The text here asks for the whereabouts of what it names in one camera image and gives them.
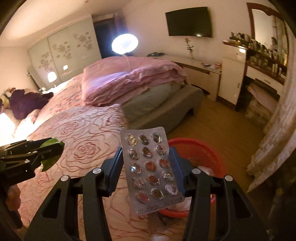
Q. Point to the white desk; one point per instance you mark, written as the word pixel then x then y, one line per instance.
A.
pixel 201 78

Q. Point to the wood framed mirror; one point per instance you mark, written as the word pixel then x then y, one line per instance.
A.
pixel 266 25

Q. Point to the red plastic basket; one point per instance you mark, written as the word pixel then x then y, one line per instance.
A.
pixel 203 153

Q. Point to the row of cosmetic bottles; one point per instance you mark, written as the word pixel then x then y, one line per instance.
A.
pixel 263 58

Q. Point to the wooden dressing table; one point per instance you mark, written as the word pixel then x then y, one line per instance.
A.
pixel 263 77

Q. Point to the silver blister pack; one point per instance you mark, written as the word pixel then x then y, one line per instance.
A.
pixel 150 171

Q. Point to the cloth covered stack of boxes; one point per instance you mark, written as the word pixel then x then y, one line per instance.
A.
pixel 259 104

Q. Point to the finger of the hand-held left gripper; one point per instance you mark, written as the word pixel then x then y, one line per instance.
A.
pixel 23 166
pixel 20 147

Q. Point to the dark doorway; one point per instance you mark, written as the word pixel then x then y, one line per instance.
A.
pixel 106 34

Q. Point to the flower pattern sliding wardrobe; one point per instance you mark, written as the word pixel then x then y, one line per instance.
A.
pixel 62 53

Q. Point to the person's left hand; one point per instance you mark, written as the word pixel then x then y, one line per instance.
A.
pixel 12 197

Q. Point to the green leaf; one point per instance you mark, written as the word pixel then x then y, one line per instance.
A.
pixel 49 142

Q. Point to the pale patterned curtain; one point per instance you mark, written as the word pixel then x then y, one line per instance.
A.
pixel 275 143

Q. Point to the white cabinet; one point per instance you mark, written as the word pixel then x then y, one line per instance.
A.
pixel 231 76

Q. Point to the small clutter of packets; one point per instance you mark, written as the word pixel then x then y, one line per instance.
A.
pixel 212 66

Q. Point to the black flat object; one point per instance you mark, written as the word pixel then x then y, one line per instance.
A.
pixel 156 54

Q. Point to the purple cloth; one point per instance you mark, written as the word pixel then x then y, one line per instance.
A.
pixel 27 103

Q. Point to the glowing bedside lamp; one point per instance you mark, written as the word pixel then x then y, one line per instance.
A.
pixel 52 76

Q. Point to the pink floral bed sheet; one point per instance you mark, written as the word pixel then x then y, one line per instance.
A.
pixel 62 97

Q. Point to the black wall television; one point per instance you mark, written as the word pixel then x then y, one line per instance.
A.
pixel 188 22

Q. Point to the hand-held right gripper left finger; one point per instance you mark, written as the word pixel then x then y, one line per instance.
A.
pixel 115 171

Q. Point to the rose in vase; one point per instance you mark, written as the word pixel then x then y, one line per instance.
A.
pixel 189 47

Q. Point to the grey bed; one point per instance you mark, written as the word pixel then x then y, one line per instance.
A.
pixel 175 106

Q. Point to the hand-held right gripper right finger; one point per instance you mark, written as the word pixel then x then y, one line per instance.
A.
pixel 178 171

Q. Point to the pink folded quilt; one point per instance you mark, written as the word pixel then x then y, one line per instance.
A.
pixel 129 78

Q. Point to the colourful plush toy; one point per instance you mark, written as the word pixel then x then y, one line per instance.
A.
pixel 7 97

